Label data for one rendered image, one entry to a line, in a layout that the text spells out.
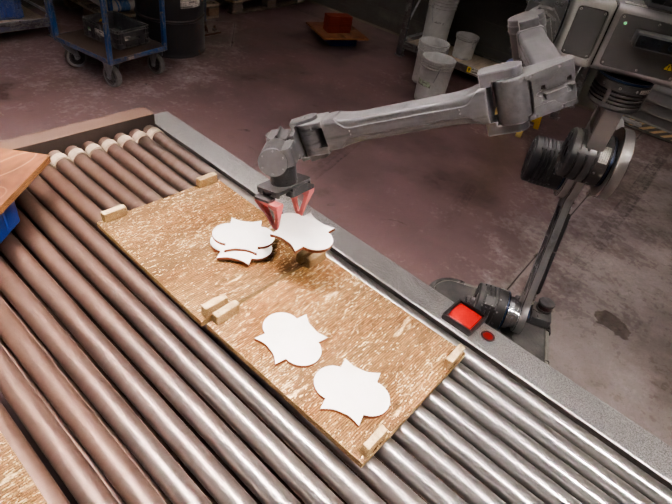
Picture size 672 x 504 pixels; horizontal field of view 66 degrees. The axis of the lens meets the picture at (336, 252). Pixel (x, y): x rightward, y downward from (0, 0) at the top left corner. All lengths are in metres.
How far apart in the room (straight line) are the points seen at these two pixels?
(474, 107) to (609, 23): 0.60
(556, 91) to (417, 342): 0.55
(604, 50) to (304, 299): 0.93
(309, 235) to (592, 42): 0.82
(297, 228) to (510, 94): 0.51
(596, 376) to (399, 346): 1.70
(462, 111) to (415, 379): 0.51
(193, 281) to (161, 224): 0.22
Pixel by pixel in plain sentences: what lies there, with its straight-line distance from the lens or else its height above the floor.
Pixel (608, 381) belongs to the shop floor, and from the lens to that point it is 2.71.
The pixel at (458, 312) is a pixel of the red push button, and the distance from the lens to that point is 1.22.
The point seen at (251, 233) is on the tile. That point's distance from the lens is 1.26.
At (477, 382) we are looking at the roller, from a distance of 1.12.
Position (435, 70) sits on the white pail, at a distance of 4.63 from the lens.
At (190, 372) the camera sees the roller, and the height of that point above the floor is 0.92.
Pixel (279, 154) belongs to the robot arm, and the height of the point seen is 1.26.
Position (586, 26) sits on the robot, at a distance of 1.45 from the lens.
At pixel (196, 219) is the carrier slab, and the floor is 0.94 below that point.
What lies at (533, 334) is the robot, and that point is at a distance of 2.33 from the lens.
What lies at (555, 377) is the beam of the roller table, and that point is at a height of 0.91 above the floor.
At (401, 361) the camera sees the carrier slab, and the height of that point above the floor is 0.94.
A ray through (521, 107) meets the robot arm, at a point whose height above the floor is 1.43.
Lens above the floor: 1.74
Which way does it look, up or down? 39 degrees down
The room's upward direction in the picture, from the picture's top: 11 degrees clockwise
